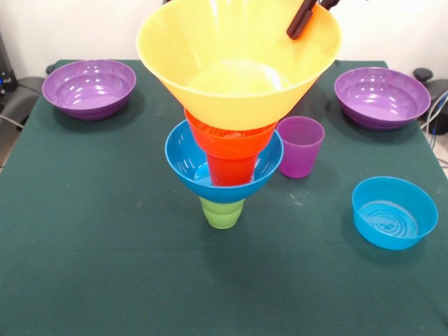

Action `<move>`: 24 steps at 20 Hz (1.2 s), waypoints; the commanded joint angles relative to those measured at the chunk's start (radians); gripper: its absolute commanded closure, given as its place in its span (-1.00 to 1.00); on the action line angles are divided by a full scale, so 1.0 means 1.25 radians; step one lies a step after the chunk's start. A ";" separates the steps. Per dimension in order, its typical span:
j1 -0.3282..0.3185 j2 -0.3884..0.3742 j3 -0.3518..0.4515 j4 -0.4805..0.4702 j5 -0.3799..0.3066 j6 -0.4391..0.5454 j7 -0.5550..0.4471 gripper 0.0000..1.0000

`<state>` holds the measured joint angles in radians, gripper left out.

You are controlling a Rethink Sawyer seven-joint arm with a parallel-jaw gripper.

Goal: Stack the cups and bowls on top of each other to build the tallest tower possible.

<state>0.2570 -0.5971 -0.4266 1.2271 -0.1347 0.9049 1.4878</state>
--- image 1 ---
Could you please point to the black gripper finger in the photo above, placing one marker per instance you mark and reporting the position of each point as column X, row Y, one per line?
column 329, row 3
column 299, row 22

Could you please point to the yellow plastic bowl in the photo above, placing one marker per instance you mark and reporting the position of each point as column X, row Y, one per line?
column 231, row 105

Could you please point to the orange plastic bowl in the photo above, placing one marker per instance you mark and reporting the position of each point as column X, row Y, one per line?
column 234, row 145

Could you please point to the orange plastic cup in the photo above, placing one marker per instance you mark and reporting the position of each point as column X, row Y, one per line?
column 231, row 171

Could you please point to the deep blue plastic bowl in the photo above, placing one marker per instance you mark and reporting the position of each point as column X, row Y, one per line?
column 182, row 164

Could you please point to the purple plastic bowl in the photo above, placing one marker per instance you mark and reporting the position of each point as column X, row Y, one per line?
column 381, row 106
column 87, row 103

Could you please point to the black round knob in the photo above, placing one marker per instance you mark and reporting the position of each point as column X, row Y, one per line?
column 423, row 74

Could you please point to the purple plastic cup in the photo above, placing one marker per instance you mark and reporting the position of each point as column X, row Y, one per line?
column 302, row 161

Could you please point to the green plastic cup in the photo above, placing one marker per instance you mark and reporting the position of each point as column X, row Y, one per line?
column 220, row 218

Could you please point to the low blue plastic bowl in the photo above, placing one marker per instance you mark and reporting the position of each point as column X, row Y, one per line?
column 385, row 236

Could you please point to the dark green table cloth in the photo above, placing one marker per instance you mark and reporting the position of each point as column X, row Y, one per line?
column 224, row 280

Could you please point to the black device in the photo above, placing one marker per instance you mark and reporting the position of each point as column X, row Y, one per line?
column 7, row 80

